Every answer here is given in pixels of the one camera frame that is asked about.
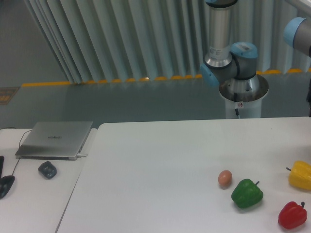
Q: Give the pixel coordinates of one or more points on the red bell pepper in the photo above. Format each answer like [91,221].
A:
[292,215]

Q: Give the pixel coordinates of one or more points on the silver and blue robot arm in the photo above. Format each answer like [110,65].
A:
[225,61]

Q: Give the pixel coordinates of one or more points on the white USB plug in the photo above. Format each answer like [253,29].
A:
[82,155]

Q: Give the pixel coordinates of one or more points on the brown egg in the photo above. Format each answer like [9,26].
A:
[225,178]

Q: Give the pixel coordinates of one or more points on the white folding curtain partition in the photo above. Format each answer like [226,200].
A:
[107,40]

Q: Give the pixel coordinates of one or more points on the silver closed laptop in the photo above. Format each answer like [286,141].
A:
[55,140]

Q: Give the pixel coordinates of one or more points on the green bell pepper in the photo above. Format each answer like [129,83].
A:
[246,194]

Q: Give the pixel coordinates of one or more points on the dark blue small tray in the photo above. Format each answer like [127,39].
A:
[47,170]

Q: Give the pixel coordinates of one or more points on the yellow bell pepper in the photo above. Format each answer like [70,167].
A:
[300,175]

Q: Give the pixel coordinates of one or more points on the black object at left edge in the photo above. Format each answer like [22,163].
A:
[1,165]

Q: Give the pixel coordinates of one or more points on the black computer mouse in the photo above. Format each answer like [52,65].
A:
[6,183]

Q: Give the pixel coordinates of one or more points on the white cylindrical robot pedestal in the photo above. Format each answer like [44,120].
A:
[243,98]

